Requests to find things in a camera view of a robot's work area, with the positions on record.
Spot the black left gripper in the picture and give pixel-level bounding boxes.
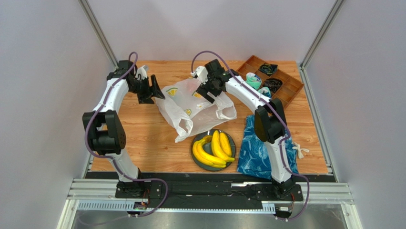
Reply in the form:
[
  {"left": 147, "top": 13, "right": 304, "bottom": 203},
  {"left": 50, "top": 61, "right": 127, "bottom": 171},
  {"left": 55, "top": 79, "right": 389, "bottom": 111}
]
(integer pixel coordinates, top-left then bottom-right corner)
[{"left": 130, "top": 75, "right": 166, "bottom": 104}]

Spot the white plastic bag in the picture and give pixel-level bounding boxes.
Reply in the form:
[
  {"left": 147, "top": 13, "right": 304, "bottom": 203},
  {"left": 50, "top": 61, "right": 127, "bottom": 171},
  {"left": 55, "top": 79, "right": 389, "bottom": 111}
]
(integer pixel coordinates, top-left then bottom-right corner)
[{"left": 155, "top": 78, "right": 237, "bottom": 143}]

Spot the yellow fake banana bunch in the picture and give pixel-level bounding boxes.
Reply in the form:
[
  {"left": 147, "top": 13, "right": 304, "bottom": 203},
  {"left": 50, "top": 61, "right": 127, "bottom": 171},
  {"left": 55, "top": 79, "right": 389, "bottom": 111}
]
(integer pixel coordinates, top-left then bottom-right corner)
[{"left": 192, "top": 135, "right": 226, "bottom": 168}]

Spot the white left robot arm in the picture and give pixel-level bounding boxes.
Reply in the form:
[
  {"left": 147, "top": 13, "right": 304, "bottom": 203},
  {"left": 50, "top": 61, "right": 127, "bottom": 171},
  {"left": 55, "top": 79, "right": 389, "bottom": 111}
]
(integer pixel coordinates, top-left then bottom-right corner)
[{"left": 82, "top": 60, "right": 165, "bottom": 196}]

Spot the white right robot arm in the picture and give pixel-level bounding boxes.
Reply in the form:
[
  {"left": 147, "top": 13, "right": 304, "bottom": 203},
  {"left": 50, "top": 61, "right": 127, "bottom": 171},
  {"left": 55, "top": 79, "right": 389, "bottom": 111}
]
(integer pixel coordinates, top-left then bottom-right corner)
[{"left": 191, "top": 59, "right": 295, "bottom": 194}]

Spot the blue patterned cloth bag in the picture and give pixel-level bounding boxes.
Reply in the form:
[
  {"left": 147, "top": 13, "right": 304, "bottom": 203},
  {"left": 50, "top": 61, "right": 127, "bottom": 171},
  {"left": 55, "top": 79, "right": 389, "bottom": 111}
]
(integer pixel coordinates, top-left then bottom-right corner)
[{"left": 237, "top": 114, "right": 299, "bottom": 181}]

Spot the teal white sock upper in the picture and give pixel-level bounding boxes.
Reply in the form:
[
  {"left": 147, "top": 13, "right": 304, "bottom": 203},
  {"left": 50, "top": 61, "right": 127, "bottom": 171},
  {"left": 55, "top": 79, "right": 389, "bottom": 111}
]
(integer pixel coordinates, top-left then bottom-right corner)
[{"left": 245, "top": 72, "right": 262, "bottom": 90}]

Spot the teal white sock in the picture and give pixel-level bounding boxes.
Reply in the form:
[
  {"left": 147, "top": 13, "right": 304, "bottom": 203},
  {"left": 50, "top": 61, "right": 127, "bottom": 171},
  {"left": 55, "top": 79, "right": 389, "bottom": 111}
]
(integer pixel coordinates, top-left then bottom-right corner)
[
  {"left": 258, "top": 87, "right": 272, "bottom": 98},
  {"left": 245, "top": 72, "right": 262, "bottom": 90}
]

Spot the dark blue ceramic plate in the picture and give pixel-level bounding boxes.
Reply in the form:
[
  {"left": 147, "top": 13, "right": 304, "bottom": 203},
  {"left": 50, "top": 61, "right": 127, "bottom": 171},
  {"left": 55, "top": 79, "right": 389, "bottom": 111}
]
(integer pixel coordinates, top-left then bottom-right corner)
[{"left": 190, "top": 129, "right": 236, "bottom": 172}]

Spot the teal white sock lower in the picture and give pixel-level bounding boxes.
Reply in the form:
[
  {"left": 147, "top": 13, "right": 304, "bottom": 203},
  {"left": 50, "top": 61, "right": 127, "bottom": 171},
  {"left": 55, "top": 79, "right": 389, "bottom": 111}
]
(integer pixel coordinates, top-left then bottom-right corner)
[{"left": 258, "top": 87, "right": 272, "bottom": 98}]

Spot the dark rolled sock upper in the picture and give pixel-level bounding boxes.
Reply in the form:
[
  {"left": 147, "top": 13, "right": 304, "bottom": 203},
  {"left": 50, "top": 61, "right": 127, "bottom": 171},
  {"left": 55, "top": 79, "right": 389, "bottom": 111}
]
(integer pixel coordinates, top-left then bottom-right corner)
[{"left": 258, "top": 63, "right": 278, "bottom": 77}]

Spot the black rolled sock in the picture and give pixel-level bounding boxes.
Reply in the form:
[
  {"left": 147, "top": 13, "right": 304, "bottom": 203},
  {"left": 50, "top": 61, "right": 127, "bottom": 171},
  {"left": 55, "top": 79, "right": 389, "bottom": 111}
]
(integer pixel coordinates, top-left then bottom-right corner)
[{"left": 263, "top": 78, "right": 283, "bottom": 94}]

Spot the brown compartment tray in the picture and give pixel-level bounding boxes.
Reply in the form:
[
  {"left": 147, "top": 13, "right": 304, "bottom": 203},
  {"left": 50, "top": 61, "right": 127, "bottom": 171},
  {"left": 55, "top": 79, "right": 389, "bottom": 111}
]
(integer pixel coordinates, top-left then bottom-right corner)
[{"left": 237, "top": 55, "right": 304, "bottom": 108}]

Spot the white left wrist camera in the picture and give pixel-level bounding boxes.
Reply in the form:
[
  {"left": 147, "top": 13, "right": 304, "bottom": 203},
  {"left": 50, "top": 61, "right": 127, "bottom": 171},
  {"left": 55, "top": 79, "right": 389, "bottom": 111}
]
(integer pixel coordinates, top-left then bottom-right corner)
[{"left": 135, "top": 65, "right": 149, "bottom": 81}]

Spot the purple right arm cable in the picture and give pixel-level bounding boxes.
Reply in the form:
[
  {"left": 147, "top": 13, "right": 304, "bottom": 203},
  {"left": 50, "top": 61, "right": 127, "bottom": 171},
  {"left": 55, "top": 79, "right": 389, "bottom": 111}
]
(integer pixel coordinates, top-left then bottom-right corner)
[{"left": 191, "top": 50, "right": 310, "bottom": 221}]

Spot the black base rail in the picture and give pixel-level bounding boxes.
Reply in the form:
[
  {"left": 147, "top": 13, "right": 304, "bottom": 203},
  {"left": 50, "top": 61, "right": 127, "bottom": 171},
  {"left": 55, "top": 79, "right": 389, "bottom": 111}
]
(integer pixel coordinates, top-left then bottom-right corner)
[{"left": 85, "top": 171, "right": 337, "bottom": 211}]

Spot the aluminium frame base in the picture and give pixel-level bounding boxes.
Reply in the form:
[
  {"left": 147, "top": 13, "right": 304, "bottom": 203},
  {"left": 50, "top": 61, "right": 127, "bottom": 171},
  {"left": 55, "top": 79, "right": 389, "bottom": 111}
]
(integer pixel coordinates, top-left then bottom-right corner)
[{"left": 57, "top": 179, "right": 362, "bottom": 229}]

